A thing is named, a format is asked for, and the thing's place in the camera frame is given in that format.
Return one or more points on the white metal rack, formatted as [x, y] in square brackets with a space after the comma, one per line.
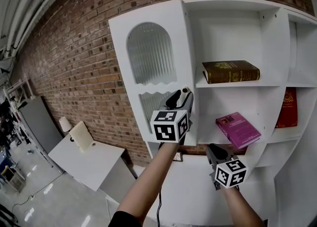
[17, 85]

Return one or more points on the cream rectangular block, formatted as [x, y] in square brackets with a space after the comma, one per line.
[81, 135]

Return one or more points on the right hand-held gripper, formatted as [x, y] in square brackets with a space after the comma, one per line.
[230, 174]

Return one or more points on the dark brown gold-print book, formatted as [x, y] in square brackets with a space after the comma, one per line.
[230, 72]

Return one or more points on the group of white ceiling pipes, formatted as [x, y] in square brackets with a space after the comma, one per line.
[29, 3]

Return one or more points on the purple book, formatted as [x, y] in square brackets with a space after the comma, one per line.
[237, 129]

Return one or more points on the red book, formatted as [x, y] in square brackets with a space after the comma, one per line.
[288, 112]

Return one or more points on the person's black sleeve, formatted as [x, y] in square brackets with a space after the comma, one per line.
[123, 219]

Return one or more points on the white side table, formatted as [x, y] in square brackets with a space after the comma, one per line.
[94, 161]

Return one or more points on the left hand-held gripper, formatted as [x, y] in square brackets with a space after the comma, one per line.
[163, 132]

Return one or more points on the person's right forearm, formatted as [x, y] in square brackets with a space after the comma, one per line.
[240, 208]

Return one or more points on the white cabinet door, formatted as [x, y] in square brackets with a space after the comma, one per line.
[119, 48]

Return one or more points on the person's left forearm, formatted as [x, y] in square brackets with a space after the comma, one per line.
[151, 179]

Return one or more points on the white power strip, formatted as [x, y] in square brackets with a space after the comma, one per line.
[32, 196]

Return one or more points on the white shelf unit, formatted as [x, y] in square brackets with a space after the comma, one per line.
[193, 189]

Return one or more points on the small picture frame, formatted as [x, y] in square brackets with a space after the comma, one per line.
[178, 157]

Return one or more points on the small white table lamp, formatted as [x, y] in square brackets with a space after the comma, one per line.
[65, 123]

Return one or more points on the grey metal cabinet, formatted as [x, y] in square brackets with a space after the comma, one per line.
[39, 127]

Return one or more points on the small metal cart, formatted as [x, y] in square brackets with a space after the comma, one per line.
[12, 179]

